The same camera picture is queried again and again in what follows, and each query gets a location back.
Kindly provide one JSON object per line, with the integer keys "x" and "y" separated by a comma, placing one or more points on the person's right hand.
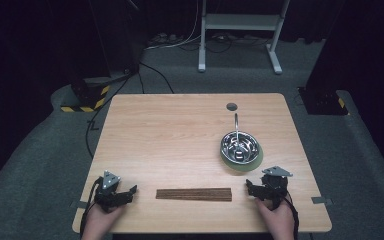
{"x": 278, "y": 221}

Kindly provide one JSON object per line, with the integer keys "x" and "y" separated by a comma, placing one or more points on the person's left hand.
{"x": 98, "y": 221}

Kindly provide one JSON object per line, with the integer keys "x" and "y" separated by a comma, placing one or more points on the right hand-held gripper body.
{"x": 275, "y": 188}

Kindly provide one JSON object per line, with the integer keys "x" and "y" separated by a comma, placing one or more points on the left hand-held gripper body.
{"x": 108, "y": 195}

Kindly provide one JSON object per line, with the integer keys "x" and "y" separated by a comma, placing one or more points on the grey tape piece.
{"x": 321, "y": 200}
{"x": 79, "y": 204}

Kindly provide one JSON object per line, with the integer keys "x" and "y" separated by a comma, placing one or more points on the power strip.
{"x": 163, "y": 38}

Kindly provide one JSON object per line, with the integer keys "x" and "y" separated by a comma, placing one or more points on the row of brown chopsticks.
{"x": 193, "y": 194}

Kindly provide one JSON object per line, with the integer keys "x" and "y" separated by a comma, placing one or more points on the yellow black striped stand base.
{"x": 86, "y": 109}

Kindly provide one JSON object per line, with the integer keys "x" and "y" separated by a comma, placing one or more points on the metal spoon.
{"x": 236, "y": 125}

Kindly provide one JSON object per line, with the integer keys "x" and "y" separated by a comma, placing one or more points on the steel bowl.
{"x": 228, "y": 151}

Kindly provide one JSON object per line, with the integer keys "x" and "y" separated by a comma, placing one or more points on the white metal stand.
{"x": 240, "y": 21}

